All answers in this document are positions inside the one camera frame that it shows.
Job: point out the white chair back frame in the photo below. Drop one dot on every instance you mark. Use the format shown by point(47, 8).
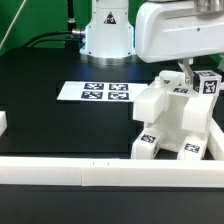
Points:
point(150, 103)

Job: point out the white chair seat part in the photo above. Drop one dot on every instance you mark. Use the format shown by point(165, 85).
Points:
point(172, 116)

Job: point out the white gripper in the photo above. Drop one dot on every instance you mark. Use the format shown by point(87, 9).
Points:
point(175, 30)

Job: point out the white tagged cube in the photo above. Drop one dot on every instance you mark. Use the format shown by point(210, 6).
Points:
point(206, 82)

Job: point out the white U-shaped fence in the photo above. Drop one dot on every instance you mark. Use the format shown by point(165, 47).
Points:
point(118, 172)

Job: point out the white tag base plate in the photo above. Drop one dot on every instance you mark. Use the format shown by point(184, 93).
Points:
point(100, 91)

